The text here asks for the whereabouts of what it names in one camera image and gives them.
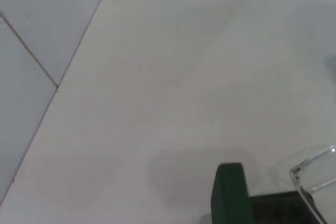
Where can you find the green glasses case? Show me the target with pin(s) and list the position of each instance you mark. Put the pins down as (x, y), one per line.
(228, 195)

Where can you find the clear plastic glasses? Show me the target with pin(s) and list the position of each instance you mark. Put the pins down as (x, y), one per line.
(299, 171)

